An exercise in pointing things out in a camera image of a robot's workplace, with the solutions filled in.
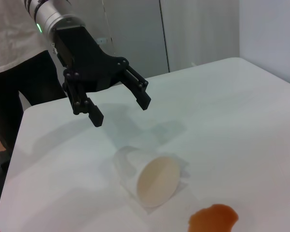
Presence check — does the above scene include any white paper cup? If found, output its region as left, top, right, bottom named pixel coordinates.
left=113, top=145, right=181, bottom=209

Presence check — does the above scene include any black plug with cables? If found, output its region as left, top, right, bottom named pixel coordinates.
left=0, top=151, right=11, bottom=174

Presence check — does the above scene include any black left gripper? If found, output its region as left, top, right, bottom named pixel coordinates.
left=52, top=25, right=152, bottom=128

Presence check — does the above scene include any person in white shirt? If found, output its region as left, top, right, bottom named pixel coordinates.
left=0, top=0, right=69, bottom=158

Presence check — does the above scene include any grey cabinet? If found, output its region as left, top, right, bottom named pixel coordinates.
left=86, top=0, right=241, bottom=79

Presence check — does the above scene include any brown water stain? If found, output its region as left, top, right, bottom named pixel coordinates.
left=188, top=203, right=239, bottom=232

